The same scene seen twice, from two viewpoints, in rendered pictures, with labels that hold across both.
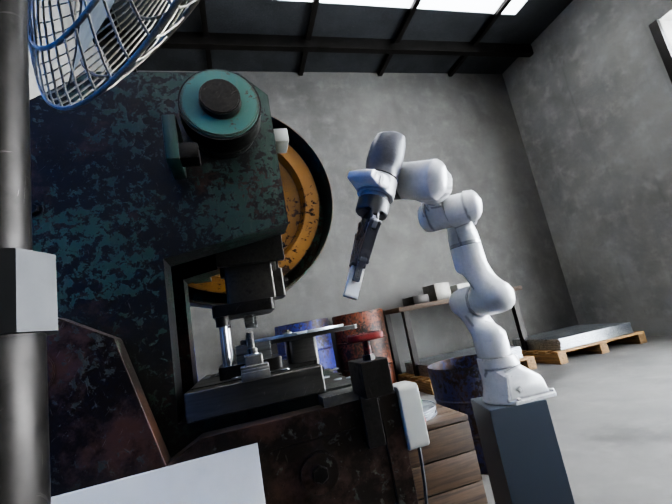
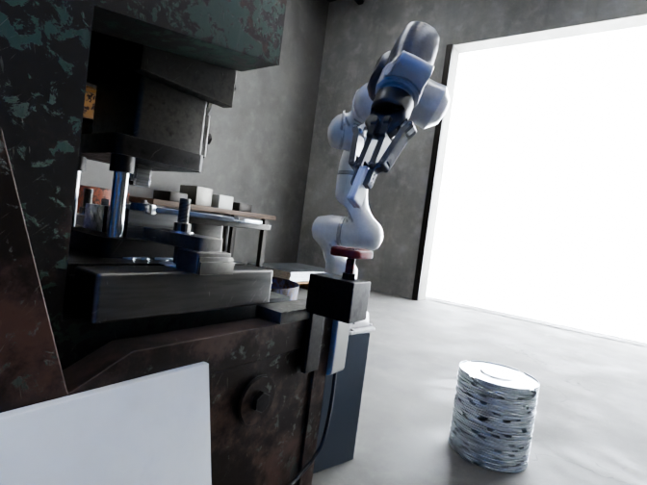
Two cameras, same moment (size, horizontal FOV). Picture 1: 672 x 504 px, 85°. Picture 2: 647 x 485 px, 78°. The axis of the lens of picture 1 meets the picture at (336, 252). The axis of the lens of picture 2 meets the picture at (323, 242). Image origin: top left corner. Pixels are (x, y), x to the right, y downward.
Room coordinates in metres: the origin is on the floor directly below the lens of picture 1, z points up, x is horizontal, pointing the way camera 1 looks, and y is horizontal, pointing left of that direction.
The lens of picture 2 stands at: (0.28, 0.45, 0.79)
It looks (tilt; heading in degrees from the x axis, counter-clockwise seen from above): 2 degrees down; 321
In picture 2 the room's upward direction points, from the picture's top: 7 degrees clockwise
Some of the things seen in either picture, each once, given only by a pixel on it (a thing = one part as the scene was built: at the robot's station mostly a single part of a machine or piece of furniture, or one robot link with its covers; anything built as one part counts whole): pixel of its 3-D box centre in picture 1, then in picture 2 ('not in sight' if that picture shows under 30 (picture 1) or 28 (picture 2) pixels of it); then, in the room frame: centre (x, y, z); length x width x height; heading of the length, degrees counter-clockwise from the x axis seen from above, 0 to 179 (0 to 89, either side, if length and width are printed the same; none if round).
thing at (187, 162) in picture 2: (244, 314); (131, 162); (1.05, 0.29, 0.86); 0.20 x 0.16 x 0.05; 16
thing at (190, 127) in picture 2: (252, 253); (166, 71); (1.07, 0.24, 1.04); 0.17 x 0.15 x 0.30; 106
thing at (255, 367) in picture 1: (252, 354); (185, 232); (0.89, 0.24, 0.76); 0.17 x 0.06 x 0.10; 16
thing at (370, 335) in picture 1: (367, 350); (349, 268); (0.80, -0.03, 0.72); 0.07 x 0.06 x 0.08; 106
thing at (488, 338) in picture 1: (477, 320); (334, 250); (1.34, -0.45, 0.71); 0.18 x 0.11 x 0.25; 25
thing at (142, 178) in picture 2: (250, 321); (138, 175); (1.06, 0.27, 0.84); 0.05 x 0.03 x 0.04; 16
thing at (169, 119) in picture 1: (214, 124); not in sight; (0.81, 0.23, 1.31); 0.22 x 0.12 x 0.22; 106
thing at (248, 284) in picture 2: (255, 382); (122, 267); (1.05, 0.28, 0.68); 0.45 x 0.30 x 0.06; 16
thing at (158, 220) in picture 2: (252, 351); (130, 220); (1.06, 0.28, 0.76); 0.15 x 0.09 x 0.05; 16
